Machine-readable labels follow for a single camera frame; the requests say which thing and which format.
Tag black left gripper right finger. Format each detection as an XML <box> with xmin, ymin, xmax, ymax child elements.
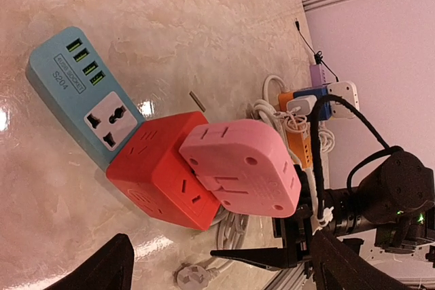
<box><xmin>311</xmin><ymin>230</ymin><xmax>408</xmax><ymax>290</ymax></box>

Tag pink plug adapter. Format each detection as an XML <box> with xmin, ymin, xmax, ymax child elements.
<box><xmin>179</xmin><ymin>119</ymin><xmax>301</xmax><ymax>218</ymax></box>

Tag purple power strip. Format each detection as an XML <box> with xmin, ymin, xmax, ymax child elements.
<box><xmin>309</xmin><ymin>64</ymin><xmax>329</xmax><ymax>88</ymax></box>

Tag red cube socket adapter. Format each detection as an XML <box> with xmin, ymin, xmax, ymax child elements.
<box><xmin>105</xmin><ymin>111</ymin><xmax>220</xmax><ymax>231</ymax></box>

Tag blue cube adapter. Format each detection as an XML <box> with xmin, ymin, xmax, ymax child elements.
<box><xmin>293</xmin><ymin>86</ymin><xmax>332</xmax><ymax>121</ymax></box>

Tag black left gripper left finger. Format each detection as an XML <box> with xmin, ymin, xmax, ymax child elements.
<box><xmin>48</xmin><ymin>234</ymin><xmax>135</xmax><ymax>290</ymax></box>

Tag white plug adapter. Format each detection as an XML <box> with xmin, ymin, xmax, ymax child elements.
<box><xmin>326</xmin><ymin>81</ymin><xmax>360</xmax><ymax>120</ymax></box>

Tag orange power strip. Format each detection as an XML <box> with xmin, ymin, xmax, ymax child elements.
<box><xmin>278</xmin><ymin>92</ymin><xmax>313</xmax><ymax>168</ymax></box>

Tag white cable of blue strip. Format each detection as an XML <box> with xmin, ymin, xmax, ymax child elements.
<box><xmin>175</xmin><ymin>208</ymin><xmax>251</xmax><ymax>287</ymax></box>

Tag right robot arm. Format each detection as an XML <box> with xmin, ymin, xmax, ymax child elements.
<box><xmin>210</xmin><ymin>146</ymin><xmax>434</xmax><ymax>271</ymax></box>

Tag white cable of purple strip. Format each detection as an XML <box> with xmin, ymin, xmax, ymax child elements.
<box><xmin>307</xmin><ymin>122</ymin><xmax>336</xmax><ymax>155</ymax></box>

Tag light blue power strip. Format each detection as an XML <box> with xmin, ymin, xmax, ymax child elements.
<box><xmin>25</xmin><ymin>26</ymin><xmax>145</xmax><ymax>170</ymax></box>

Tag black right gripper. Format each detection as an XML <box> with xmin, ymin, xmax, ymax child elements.
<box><xmin>210</xmin><ymin>164</ymin><xmax>317</xmax><ymax>270</ymax></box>

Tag white usb charger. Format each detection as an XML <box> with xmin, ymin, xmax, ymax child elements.
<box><xmin>286</xmin><ymin>95</ymin><xmax>317</xmax><ymax>116</ymax></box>

